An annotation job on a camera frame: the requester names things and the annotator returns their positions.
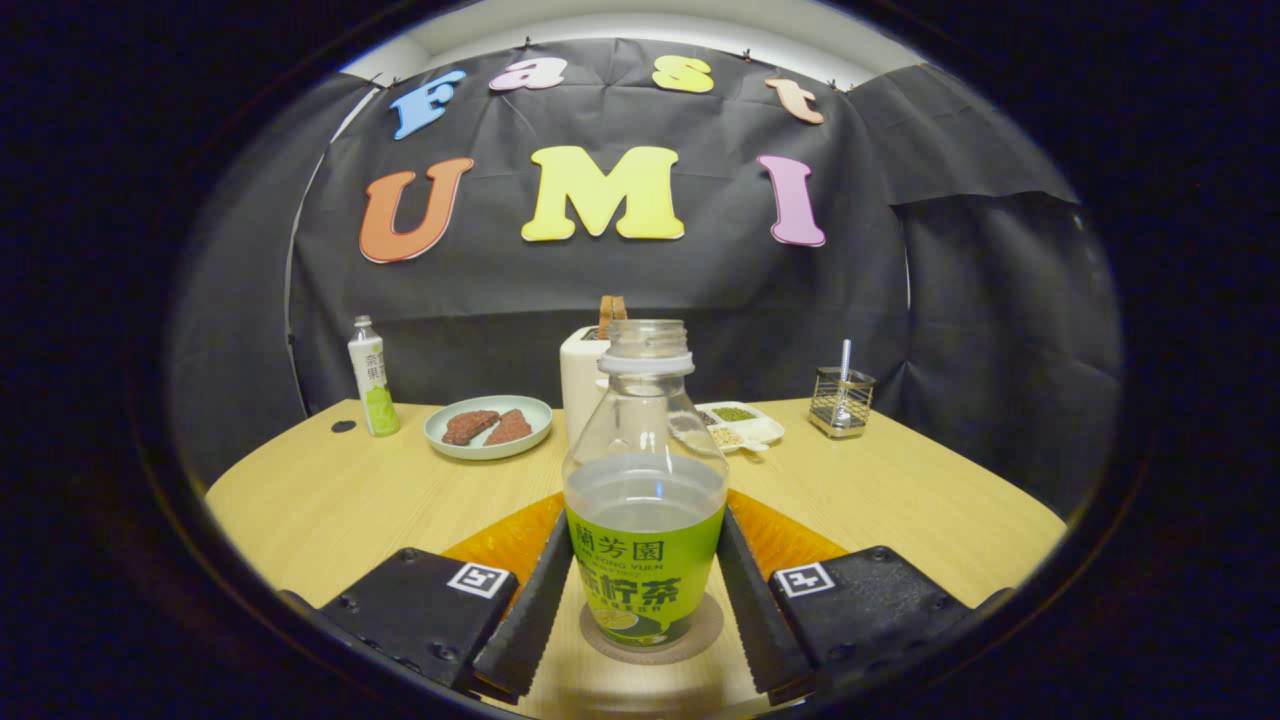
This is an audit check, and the clear juice bottle green label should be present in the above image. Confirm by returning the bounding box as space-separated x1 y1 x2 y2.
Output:
562 319 729 649

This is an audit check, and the brown meat piece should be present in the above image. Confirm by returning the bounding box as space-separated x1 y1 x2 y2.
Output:
484 408 534 447
442 409 501 447

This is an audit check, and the white divided snack tray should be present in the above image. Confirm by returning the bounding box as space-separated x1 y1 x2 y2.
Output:
695 401 786 453

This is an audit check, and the slim white bottle green label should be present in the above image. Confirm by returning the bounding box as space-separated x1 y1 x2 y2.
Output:
347 315 402 438

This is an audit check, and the round brown coaster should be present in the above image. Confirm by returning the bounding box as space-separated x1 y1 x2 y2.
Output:
579 592 725 666

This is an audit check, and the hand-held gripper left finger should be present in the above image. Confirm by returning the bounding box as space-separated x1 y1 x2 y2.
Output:
318 492 576 701

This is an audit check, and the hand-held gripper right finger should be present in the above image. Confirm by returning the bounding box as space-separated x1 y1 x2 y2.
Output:
715 490 986 706

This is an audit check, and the pale green plate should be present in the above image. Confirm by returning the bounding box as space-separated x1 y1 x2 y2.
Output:
423 395 554 461

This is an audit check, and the wooden table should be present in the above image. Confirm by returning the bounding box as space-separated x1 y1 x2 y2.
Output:
205 397 1069 720

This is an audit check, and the white toaster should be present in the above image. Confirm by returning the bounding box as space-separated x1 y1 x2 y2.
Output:
559 325 613 451

